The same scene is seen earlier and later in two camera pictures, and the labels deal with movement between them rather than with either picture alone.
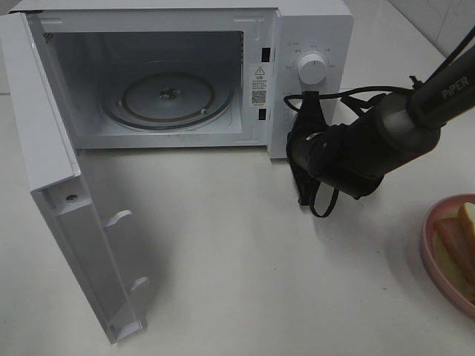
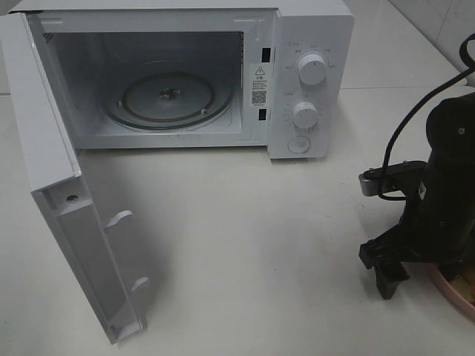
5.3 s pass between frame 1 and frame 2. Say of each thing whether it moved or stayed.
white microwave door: stayed
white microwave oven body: stayed
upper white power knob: stayed
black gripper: moved
